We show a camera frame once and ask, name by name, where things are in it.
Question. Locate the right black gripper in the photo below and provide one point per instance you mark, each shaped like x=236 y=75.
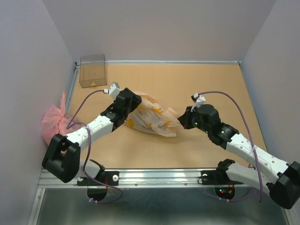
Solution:
x=184 y=119

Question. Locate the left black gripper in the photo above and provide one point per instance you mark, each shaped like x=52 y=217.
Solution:
x=136 y=100

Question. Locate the translucent printed plastic bag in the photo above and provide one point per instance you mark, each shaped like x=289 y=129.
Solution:
x=153 y=118

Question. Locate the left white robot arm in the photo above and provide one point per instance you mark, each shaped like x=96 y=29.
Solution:
x=62 y=158

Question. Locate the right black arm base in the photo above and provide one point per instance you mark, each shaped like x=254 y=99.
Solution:
x=217 y=176

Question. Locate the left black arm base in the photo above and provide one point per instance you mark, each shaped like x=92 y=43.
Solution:
x=110 y=177

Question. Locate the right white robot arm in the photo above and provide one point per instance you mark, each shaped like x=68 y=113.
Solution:
x=279 y=179

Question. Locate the pink plastic bag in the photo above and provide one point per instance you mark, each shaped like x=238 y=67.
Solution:
x=55 y=121

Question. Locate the transparent grey plastic box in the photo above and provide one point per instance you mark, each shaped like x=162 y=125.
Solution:
x=92 y=69

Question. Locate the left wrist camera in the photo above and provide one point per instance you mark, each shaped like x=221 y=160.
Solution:
x=113 y=90

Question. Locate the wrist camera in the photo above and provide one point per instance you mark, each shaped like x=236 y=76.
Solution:
x=113 y=90
x=198 y=101

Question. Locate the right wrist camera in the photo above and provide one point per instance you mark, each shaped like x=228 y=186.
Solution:
x=198 y=101

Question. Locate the aluminium front rail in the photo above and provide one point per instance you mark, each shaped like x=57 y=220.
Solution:
x=137 y=178

